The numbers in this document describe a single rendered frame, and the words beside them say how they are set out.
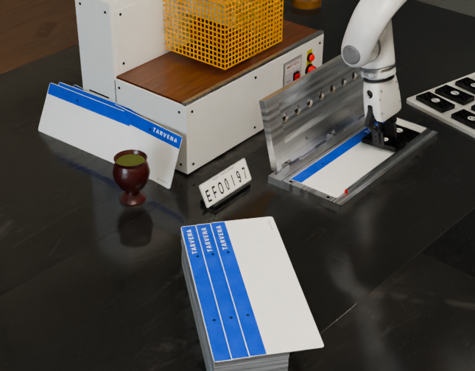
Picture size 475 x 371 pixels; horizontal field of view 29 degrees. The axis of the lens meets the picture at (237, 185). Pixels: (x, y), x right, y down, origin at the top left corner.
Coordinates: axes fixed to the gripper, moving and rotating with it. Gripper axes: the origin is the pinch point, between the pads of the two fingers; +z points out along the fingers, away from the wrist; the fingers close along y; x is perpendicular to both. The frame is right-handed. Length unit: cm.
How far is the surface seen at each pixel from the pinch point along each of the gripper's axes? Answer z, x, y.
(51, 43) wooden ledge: -19, 114, -8
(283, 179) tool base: 0.8, 9.3, -29.2
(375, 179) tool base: 4.1, -6.5, -15.3
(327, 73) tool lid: -16.4, 12.1, -4.0
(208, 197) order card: -1.6, 16.7, -47.0
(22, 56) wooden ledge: -19, 113, -20
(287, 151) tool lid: -4.5, 10.6, -24.9
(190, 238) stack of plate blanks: -5, 2, -68
